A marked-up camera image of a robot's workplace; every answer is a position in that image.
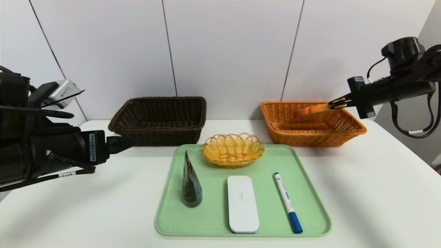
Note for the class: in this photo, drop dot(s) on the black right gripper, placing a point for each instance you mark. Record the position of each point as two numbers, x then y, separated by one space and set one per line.
360 97

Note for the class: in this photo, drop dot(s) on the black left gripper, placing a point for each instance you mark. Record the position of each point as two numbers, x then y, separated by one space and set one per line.
95 147

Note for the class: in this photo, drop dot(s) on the white bread slice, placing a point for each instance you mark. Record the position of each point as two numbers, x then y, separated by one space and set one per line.
313 110

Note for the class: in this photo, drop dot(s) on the black cosmetic tube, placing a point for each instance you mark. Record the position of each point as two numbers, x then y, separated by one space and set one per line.
191 193

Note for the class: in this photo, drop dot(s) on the white marker with blue cap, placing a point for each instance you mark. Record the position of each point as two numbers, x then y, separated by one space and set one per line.
287 201

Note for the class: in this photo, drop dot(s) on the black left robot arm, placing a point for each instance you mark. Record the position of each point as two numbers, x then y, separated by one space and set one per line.
34 148

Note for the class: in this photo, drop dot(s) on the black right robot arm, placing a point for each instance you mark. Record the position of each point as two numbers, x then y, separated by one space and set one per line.
396 91

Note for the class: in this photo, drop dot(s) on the dark brown wicker basket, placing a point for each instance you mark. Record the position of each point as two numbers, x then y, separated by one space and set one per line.
155 134

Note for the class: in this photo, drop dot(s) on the orange wicker basket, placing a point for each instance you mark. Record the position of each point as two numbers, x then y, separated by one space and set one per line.
310 137

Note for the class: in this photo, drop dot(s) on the small yellow scalloped basket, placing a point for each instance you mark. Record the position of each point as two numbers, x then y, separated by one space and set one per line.
234 151

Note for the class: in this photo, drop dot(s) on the light green plastic tray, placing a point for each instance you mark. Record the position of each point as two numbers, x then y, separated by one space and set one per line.
206 193

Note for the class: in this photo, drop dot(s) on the white pencil case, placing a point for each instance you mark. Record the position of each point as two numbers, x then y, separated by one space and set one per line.
243 206

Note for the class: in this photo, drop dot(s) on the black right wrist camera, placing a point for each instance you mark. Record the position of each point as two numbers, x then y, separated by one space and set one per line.
403 48

